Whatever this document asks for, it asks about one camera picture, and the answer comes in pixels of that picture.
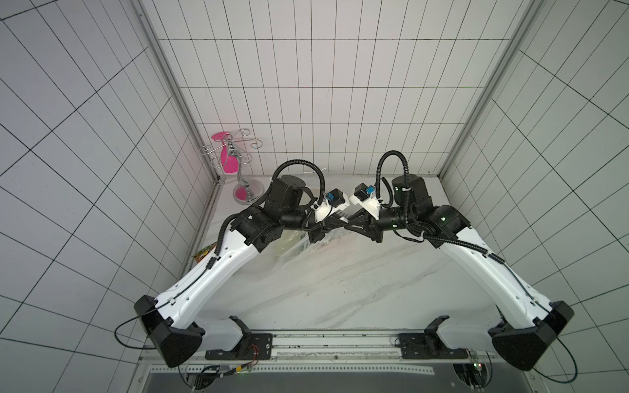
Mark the clear plastic vacuum bag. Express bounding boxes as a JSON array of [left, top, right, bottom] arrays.
[[271, 210, 359, 272]]

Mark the light green towel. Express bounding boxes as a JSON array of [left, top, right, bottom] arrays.
[[274, 230, 310, 259]]

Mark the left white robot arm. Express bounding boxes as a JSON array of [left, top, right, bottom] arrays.
[[134, 175, 350, 368]]

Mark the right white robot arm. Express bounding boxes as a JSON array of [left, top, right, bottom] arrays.
[[348, 175, 574, 371]]

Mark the chrome cup holder stand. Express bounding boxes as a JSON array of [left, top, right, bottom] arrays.
[[200, 129, 265, 205]]

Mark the pink plastic cup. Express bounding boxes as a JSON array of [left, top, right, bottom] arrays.
[[211, 132, 239, 175]]

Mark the colourful snack packet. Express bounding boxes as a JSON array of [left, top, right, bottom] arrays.
[[193, 242, 216, 263]]

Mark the aluminium mounting rail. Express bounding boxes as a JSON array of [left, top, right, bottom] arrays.
[[139, 319, 516, 368]]

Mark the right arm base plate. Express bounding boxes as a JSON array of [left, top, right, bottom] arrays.
[[394, 333, 468, 360]]

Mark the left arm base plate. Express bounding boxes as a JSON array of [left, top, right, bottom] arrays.
[[205, 333, 274, 361]]

